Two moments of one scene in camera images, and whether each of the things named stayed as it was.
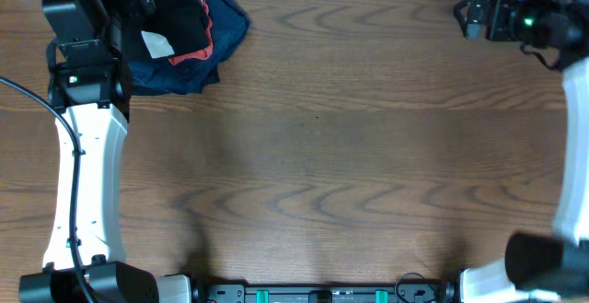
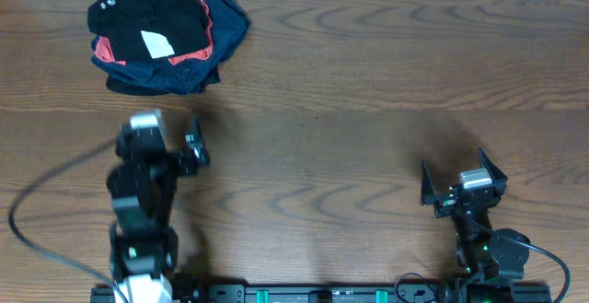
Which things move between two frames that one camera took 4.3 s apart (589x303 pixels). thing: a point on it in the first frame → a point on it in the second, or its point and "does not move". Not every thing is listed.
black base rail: x=415 y=289 does not move
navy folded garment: x=228 y=21 does not move
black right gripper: x=506 y=6 → x=445 y=203
